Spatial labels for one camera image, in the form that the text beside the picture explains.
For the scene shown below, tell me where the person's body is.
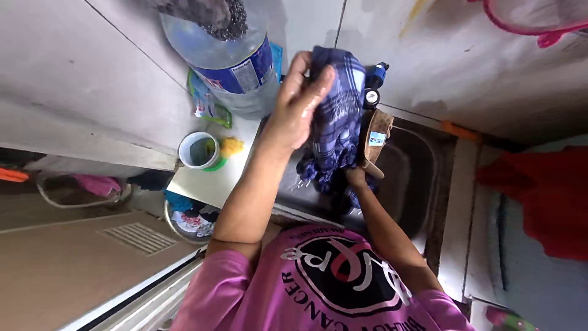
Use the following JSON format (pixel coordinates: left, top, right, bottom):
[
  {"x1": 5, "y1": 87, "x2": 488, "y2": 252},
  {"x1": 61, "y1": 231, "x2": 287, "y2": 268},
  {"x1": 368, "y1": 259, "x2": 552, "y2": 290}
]
[{"x1": 170, "y1": 224, "x2": 477, "y2": 331}]

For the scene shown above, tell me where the person's right hand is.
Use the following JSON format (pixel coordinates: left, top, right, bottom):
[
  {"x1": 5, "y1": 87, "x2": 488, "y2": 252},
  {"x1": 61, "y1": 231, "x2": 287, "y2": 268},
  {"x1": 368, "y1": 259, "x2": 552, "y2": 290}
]
[{"x1": 345, "y1": 166, "x2": 368, "y2": 190}]

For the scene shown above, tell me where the pink and green item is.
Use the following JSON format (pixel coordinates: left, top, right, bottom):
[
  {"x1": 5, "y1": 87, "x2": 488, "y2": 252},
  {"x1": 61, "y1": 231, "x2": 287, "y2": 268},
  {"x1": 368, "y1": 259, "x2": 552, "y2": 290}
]
[{"x1": 485, "y1": 306, "x2": 539, "y2": 331}]

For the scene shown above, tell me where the green round lid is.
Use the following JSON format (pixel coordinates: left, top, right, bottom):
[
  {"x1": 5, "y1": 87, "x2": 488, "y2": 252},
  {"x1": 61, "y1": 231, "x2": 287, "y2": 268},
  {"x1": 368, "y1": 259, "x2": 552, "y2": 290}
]
[{"x1": 202, "y1": 157, "x2": 228, "y2": 173}]

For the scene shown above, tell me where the large clear bottle, blue label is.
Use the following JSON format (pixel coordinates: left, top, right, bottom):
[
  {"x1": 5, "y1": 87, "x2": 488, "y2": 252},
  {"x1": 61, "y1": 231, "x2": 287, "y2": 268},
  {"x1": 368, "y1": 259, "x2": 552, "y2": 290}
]
[{"x1": 160, "y1": 7, "x2": 282, "y2": 121}]

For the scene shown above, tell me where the person's right forearm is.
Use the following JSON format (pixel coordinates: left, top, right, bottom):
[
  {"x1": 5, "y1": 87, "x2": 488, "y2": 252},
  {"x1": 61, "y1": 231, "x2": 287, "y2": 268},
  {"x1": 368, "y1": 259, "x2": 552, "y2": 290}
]
[{"x1": 356, "y1": 181, "x2": 444, "y2": 296}]

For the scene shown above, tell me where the white plastic cup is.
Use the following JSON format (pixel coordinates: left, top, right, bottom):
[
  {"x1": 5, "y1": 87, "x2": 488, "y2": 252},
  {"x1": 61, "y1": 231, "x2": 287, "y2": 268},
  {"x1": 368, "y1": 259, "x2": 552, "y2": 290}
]
[{"x1": 178, "y1": 132, "x2": 221, "y2": 170}]

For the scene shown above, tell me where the pink cloth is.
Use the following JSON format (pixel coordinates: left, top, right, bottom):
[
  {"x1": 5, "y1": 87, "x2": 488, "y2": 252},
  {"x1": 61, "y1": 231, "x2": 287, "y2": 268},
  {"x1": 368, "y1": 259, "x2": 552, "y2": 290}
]
[{"x1": 73, "y1": 174, "x2": 122, "y2": 198}]

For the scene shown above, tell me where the brown door with vent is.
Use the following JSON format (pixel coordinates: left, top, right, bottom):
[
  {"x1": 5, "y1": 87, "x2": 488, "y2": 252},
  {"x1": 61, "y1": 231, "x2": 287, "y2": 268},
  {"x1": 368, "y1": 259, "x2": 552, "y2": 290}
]
[{"x1": 0, "y1": 211, "x2": 198, "y2": 331}]

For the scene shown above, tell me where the white door frame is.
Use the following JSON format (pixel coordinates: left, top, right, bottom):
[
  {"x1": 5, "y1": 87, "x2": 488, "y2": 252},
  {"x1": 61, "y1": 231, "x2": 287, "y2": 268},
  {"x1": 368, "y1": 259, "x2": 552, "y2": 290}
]
[{"x1": 57, "y1": 246, "x2": 207, "y2": 331}]

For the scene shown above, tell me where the orange strip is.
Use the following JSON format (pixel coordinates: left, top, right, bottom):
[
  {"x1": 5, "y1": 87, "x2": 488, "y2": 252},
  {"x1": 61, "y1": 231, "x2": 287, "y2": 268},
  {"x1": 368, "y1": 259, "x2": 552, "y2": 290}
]
[{"x1": 441, "y1": 120, "x2": 481, "y2": 142}]

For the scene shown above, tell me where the orange plastic piece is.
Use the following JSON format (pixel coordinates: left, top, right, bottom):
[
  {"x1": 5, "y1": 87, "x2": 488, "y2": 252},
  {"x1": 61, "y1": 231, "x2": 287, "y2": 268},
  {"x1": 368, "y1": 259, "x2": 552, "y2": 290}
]
[{"x1": 0, "y1": 167, "x2": 29, "y2": 183}]

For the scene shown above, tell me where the blue plaid cloth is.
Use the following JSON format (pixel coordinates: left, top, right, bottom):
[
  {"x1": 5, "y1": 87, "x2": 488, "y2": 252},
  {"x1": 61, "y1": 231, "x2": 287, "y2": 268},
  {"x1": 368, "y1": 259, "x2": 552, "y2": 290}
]
[{"x1": 296, "y1": 45, "x2": 378, "y2": 215}]

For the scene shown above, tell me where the brown piece with blue label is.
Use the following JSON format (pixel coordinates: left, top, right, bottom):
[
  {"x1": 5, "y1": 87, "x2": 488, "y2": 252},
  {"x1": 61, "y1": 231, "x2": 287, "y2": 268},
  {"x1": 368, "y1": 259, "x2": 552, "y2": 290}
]
[{"x1": 363, "y1": 109, "x2": 395, "y2": 179}]

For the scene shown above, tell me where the yellow sponge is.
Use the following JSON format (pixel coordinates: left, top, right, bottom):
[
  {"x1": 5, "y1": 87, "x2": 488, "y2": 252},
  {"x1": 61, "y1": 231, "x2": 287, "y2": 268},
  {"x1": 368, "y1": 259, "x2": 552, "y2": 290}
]
[{"x1": 220, "y1": 136, "x2": 244, "y2": 158}]

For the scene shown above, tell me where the pile of wet clothes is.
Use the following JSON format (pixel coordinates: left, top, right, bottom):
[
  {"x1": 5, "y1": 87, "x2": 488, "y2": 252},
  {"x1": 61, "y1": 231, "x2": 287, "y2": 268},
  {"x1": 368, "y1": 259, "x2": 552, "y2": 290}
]
[{"x1": 164, "y1": 189, "x2": 221, "y2": 238}]

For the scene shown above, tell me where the green plastic packet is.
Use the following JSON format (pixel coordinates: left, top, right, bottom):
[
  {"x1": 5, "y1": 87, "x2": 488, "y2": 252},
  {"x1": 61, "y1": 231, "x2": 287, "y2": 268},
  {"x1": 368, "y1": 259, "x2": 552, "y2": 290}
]
[{"x1": 187, "y1": 69, "x2": 233, "y2": 129}]

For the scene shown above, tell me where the round metal basin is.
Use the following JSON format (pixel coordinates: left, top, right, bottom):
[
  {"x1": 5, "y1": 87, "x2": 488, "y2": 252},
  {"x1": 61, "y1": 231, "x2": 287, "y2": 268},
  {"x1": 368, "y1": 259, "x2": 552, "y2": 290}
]
[{"x1": 164, "y1": 199, "x2": 213, "y2": 245}]

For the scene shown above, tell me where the person's left hand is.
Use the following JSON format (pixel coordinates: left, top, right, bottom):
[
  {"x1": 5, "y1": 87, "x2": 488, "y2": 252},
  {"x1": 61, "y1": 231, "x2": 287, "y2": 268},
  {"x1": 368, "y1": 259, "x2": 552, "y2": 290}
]
[{"x1": 262, "y1": 51, "x2": 336, "y2": 151}]

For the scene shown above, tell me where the white rimmed basin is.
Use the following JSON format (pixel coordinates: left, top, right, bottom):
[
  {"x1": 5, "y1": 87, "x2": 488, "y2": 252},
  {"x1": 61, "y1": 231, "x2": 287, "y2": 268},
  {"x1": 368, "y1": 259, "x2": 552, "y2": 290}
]
[{"x1": 36, "y1": 171, "x2": 132, "y2": 209}]

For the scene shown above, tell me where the red cloth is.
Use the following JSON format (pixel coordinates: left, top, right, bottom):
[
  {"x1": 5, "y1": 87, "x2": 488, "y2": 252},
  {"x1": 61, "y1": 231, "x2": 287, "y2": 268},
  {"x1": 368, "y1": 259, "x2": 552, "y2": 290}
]
[{"x1": 476, "y1": 146, "x2": 588, "y2": 262}]

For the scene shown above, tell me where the pink plastic frame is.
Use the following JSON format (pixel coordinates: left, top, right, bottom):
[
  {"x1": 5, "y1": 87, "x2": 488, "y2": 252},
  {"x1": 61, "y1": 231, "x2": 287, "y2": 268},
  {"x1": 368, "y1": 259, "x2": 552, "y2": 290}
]
[{"x1": 468, "y1": 0, "x2": 588, "y2": 49}]

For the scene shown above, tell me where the person's left forearm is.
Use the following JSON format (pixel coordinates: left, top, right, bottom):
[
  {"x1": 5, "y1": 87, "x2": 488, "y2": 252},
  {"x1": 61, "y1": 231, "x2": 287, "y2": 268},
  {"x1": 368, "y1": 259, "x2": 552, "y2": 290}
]
[{"x1": 206, "y1": 140, "x2": 295, "y2": 267}]

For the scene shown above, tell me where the dark cloth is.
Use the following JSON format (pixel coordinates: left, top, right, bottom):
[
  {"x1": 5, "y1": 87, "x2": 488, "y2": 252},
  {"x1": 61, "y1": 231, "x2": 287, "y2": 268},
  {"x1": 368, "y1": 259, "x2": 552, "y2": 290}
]
[{"x1": 127, "y1": 169, "x2": 175, "y2": 191}]

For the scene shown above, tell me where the light blue packet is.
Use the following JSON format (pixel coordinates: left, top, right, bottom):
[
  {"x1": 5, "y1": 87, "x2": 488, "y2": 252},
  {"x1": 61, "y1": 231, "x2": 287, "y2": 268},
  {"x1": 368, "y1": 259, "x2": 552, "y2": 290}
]
[{"x1": 269, "y1": 42, "x2": 284, "y2": 83}]

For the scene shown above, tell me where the blue and black faucet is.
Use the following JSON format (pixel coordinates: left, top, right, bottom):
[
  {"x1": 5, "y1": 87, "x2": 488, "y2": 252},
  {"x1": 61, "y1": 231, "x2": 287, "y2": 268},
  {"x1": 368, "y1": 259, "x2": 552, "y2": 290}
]
[{"x1": 363, "y1": 62, "x2": 390, "y2": 110}]

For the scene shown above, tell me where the dark sink basin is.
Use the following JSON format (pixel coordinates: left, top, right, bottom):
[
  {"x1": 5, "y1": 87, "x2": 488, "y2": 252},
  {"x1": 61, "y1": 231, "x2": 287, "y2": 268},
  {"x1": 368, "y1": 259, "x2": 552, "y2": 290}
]
[{"x1": 257, "y1": 116, "x2": 458, "y2": 230}]

